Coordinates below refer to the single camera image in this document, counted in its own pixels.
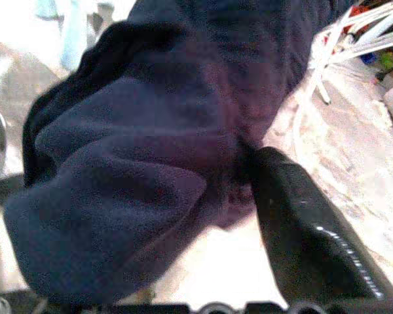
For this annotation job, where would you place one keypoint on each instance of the light grey folding table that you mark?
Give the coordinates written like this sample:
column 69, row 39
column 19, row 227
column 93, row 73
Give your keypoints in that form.
column 324, row 91

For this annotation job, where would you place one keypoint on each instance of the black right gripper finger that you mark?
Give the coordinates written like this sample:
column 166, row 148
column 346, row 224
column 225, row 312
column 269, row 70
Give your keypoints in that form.
column 301, row 235

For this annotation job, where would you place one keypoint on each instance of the navy garment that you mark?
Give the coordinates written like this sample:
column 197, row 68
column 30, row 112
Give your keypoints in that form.
column 134, row 163

